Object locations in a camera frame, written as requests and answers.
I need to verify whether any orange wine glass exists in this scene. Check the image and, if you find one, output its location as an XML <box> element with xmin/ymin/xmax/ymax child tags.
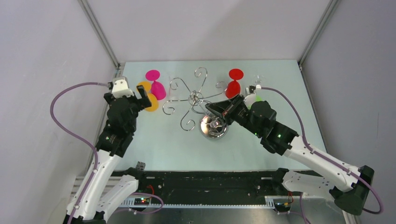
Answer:
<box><xmin>138</xmin><ymin>81</ymin><xmax>159</xmax><ymax>112</ymax></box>

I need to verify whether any left circuit board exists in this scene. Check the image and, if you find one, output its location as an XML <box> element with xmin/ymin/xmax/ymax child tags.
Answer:
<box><xmin>134</xmin><ymin>197</ymin><xmax>151</xmax><ymax>206</ymax></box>

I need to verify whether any left aluminium frame post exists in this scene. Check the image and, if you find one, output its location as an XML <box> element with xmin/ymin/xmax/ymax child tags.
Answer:
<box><xmin>78</xmin><ymin>0</ymin><xmax>120</xmax><ymax>69</ymax></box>

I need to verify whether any green wine glass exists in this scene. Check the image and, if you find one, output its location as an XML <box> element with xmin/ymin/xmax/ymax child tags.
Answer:
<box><xmin>244</xmin><ymin>94</ymin><xmax>262</xmax><ymax>109</ymax></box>

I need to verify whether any clear champagne flute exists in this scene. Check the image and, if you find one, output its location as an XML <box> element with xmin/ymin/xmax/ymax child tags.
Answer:
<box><xmin>167</xmin><ymin>75</ymin><xmax>179</xmax><ymax>103</ymax></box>

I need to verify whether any circuit board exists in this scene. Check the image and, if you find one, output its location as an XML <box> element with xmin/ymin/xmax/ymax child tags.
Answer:
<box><xmin>134</xmin><ymin>197</ymin><xmax>151</xmax><ymax>206</ymax></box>
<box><xmin>274</xmin><ymin>203</ymin><xmax>291</xmax><ymax>215</ymax></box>

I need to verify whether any aluminium frame post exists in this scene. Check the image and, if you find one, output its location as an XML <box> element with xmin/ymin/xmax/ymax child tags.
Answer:
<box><xmin>78</xmin><ymin>0</ymin><xmax>120</xmax><ymax>69</ymax></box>
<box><xmin>298</xmin><ymin>0</ymin><xmax>341</xmax><ymax>70</ymax></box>

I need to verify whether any red wine glass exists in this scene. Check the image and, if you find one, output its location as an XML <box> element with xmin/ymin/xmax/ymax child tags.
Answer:
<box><xmin>225</xmin><ymin>68</ymin><xmax>244</xmax><ymax>99</ymax></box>

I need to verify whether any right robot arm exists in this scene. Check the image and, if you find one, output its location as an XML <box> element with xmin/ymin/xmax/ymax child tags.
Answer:
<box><xmin>205</xmin><ymin>95</ymin><xmax>374</xmax><ymax>216</ymax></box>

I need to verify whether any right circuit board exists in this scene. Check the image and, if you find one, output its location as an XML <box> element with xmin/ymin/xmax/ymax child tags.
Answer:
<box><xmin>274</xmin><ymin>203</ymin><xmax>291</xmax><ymax>215</ymax></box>

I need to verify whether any pink wine glass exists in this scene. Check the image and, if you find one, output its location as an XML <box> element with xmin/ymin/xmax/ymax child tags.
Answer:
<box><xmin>145</xmin><ymin>70</ymin><xmax>167</xmax><ymax>100</ymax></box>

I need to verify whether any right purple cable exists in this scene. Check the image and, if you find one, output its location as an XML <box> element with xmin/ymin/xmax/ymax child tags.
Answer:
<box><xmin>260</xmin><ymin>86</ymin><xmax>384</xmax><ymax>224</ymax></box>

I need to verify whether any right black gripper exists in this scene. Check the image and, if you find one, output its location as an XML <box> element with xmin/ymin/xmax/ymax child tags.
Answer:
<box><xmin>205</xmin><ymin>94</ymin><xmax>263</xmax><ymax>138</ymax></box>

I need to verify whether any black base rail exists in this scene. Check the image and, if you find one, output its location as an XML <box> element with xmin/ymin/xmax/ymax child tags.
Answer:
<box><xmin>111</xmin><ymin>168</ymin><xmax>290</xmax><ymax>206</ymax></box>

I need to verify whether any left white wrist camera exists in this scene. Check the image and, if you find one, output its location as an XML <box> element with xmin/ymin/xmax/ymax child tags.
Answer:
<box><xmin>108</xmin><ymin>76</ymin><xmax>134</xmax><ymax>99</ymax></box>

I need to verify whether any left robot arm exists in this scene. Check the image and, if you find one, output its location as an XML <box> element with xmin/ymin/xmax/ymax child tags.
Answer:
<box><xmin>64</xmin><ymin>83</ymin><xmax>152</xmax><ymax>224</ymax></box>

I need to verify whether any chrome wine glass rack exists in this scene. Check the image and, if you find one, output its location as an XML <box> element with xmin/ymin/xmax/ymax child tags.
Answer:
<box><xmin>162</xmin><ymin>67</ymin><xmax>227</xmax><ymax>139</ymax></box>

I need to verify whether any clear wine glass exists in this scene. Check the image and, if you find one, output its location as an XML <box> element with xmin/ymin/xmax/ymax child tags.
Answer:
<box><xmin>252</xmin><ymin>75</ymin><xmax>265</xmax><ymax>86</ymax></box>

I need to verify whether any right aluminium frame post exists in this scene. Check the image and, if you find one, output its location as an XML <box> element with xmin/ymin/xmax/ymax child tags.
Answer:
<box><xmin>298</xmin><ymin>0</ymin><xmax>341</xmax><ymax>70</ymax></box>

